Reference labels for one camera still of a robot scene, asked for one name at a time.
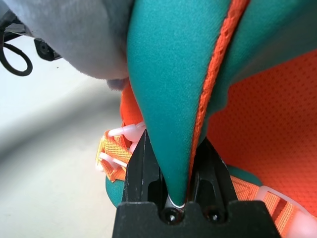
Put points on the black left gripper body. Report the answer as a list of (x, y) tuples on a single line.
[(44, 50)]

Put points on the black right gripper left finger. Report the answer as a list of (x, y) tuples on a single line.
[(143, 173)]

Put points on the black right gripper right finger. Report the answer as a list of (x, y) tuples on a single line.
[(213, 178)]

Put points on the teal and orange backpack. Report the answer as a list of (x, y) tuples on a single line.
[(178, 74)]

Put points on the grey white plush toy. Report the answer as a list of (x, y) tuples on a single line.
[(74, 32)]

